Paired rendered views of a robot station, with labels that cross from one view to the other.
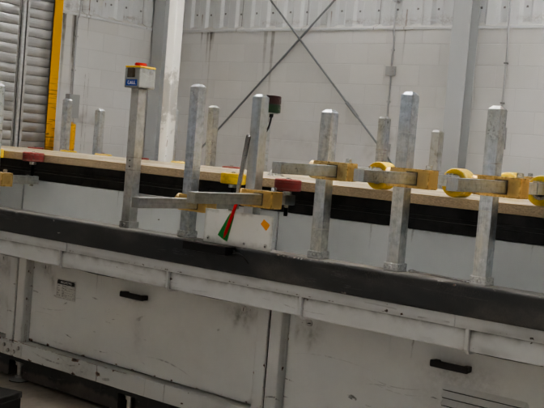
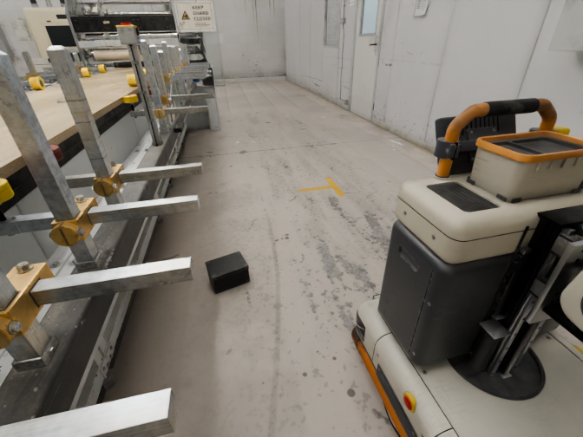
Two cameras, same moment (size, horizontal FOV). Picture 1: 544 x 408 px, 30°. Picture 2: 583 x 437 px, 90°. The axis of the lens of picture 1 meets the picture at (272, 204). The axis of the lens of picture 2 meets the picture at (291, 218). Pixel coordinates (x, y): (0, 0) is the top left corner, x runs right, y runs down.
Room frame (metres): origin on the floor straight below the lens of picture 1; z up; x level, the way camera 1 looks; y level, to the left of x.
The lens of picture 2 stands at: (4.01, 1.96, 1.15)
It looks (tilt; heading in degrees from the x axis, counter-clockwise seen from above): 31 degrees down; 220
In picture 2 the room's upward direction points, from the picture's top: 2 degrees counter-clockwise
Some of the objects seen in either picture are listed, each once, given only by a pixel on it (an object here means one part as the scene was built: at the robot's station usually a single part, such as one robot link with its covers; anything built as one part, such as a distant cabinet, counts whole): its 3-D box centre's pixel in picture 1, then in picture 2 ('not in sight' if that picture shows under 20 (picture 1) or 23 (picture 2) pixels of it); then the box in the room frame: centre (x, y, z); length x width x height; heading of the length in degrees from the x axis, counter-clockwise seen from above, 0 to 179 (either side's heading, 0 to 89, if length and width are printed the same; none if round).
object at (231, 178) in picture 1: (231, 189); (132, 105); (3.20, 0.13, 0.85); 0.08 x 0.08 x 0.11
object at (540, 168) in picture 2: not in sight; (528, 164); (3.11, 1.97, 0.87); 0.23 x 0.15 x 0.11; 143
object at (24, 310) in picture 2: not in sight; (15, 303); (4.03, 1.41, 0.81); 0.14 x 0.06 x 0.05; 51
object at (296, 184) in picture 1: (286, 197); not in sight; (3.01, -0.04, 0.85); 0.08 x 0.08 x 0.11
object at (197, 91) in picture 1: (193, 163); (154, 90); (3.11, 0.25, 0.93); 0.04 x 0.04 x 0.48; 51
